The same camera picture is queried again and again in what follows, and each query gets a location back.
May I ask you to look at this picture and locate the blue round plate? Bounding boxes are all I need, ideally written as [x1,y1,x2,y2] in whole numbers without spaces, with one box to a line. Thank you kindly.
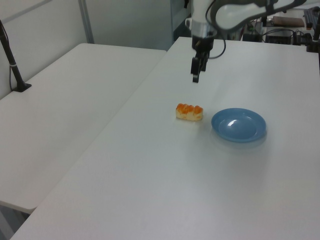
[211,107,267,144]

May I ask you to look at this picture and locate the white cabinet panel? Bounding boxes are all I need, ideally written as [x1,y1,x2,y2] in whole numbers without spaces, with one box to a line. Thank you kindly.
[170,0,195,44]

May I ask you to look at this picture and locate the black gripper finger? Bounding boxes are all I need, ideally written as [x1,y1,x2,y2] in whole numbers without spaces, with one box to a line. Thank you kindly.
[190,56,201,84]
[199,53,209,72]

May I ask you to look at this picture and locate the orange glazed bread loaf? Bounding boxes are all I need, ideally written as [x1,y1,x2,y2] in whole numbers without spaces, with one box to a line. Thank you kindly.
[175,102,204,121]

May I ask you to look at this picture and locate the brown flat box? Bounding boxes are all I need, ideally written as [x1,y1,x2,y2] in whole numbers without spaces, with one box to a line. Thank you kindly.
[272,16,305,28]

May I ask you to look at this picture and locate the grey metal partition post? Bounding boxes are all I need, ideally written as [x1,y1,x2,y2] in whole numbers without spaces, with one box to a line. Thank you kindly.
[78,0,95,45]

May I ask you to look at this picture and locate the black electronic device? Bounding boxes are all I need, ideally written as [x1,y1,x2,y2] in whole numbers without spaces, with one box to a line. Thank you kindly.
[265,34,294,45]

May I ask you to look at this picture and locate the small black box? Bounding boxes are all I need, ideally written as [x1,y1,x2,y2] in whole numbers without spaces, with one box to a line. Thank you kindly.
[242,32,261,42]

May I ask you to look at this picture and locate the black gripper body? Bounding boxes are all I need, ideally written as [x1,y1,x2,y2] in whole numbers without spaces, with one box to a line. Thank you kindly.
[191,36,215,60]

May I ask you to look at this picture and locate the white side table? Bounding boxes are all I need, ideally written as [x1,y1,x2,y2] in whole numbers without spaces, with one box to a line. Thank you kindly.
[0,42,168,215]

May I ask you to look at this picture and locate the black camera pole with band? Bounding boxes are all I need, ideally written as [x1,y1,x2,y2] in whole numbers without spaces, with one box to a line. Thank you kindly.
[0,19,33,94]

